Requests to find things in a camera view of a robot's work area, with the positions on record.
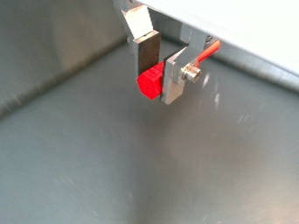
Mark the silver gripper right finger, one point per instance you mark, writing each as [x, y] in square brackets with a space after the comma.
[179, 64]

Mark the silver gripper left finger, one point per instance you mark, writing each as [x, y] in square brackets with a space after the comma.
[143, 37]

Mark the red peg object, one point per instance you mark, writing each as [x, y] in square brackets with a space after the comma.
[150, 80]

